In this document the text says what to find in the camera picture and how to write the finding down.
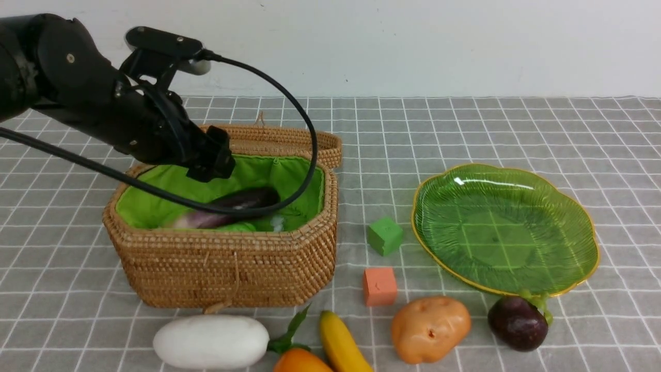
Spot green toy bitter gourd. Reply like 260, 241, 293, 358
215, 222, 257, 233

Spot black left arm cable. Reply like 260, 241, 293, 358
0, 51, 319, 219

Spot orange toy mango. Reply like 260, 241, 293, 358
273, 348, 333, 372

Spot woven wicker basket lid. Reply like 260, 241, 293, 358
200, 111, 343, 168

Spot green leaf-shaped glass plate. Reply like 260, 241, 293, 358
411, 163, 601, 297

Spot dark purple toy mangosteen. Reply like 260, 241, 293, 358
487, 290, 554, 352

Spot white toy radish green leaves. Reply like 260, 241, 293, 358
152, 307, 309, 370

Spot orange foam cube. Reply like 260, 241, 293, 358
362, 267, 398, 307

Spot purple toy eggplant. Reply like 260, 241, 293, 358
165, 186, 280, 230

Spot grey checked tablecloth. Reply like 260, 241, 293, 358
1, 97, 660, 371

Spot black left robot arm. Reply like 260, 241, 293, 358
2, 13, 235, 182

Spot green foam cube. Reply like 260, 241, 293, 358
367, 216, 404, 257

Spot yellow toy banana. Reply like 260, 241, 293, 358
319, 311, 373, 371

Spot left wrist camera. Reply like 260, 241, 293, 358
119, 26, 212, 89

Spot brown toy potato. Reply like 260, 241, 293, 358
390, 295, 471, 365

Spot woven wicker basket green lining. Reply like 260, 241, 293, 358
102, 149, 338, 309

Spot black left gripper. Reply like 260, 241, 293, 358
111, 85, 235, 183

